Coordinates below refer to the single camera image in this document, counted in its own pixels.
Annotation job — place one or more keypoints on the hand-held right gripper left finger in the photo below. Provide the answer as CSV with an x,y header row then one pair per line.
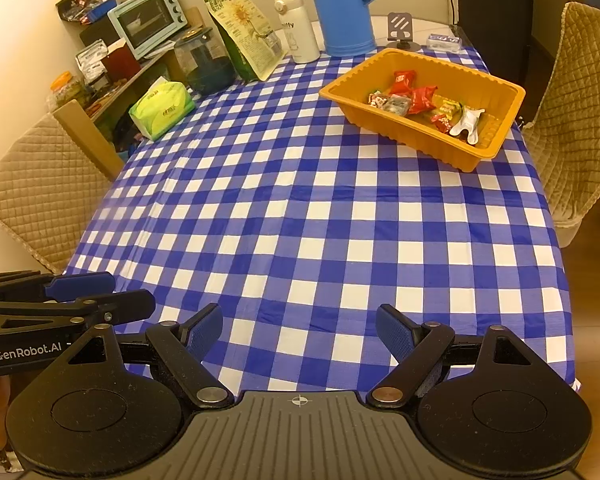
x,y
205,333

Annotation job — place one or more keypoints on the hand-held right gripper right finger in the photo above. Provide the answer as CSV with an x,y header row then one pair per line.
x,y
397,333

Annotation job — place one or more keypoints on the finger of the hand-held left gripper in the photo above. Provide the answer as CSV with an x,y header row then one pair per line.
x,y
125,302
77,284

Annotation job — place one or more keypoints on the orange plastic tray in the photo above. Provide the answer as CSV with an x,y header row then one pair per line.
x,y
420,146

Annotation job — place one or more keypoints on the white green snack wrapper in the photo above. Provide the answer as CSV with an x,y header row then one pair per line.
x,y
465,123

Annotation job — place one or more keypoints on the long clear snack packet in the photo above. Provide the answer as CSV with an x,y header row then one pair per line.
x,y
395,105

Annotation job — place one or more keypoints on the gold candy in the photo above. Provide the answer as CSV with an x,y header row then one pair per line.
x,y
448,107

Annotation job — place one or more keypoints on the large red snack packet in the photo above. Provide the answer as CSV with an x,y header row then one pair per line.
x,y
422,100

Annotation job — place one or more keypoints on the chair with quilted seat cover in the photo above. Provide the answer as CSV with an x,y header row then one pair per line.
x,y
35,175

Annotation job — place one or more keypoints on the blue checkered tablecloth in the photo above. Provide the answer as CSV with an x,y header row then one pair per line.
x,y
305,220

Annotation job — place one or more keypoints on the green tissue pack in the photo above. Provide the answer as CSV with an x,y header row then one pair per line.
x,y
162,110

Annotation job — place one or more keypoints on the orange lid jar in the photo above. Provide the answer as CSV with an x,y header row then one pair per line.
x,y
67,90

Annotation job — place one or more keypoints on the dark red box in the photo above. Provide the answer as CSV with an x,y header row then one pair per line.
x,y
120,62

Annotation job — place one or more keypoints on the white packaged box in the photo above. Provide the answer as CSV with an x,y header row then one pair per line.
x,y
90,58

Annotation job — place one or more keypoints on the wooden shelf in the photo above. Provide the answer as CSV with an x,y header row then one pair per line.
x,y
153,63

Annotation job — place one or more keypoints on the glass jar with dark lid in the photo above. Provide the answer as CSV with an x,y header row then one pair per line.
x,y
205,67

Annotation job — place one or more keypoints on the black box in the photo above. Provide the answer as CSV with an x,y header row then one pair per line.
x,y
97,36

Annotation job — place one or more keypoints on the light blue toaster oven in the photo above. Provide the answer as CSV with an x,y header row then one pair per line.
x,y
145,17

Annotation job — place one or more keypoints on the black snack bag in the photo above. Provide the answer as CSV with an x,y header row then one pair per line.
x,y
77,7

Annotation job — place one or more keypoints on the chair with draped quilted cover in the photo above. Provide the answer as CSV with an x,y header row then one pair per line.
x,y
580,110

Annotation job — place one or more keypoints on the green printed snack bag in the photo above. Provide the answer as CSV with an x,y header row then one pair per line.
x,y
245,35

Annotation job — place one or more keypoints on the small blue white box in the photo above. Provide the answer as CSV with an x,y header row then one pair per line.
x,y
444,41

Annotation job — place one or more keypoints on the grey phone stand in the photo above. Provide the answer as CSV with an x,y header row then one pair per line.
x,y
400,25

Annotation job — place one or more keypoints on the white insulated bottle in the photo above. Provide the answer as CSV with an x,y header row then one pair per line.
x,y
297,35

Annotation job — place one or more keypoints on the blue thermos jug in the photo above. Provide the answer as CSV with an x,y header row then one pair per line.
x,y
340,10

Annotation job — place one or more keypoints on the black refrigerator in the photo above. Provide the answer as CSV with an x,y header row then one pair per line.
x,y
495,10

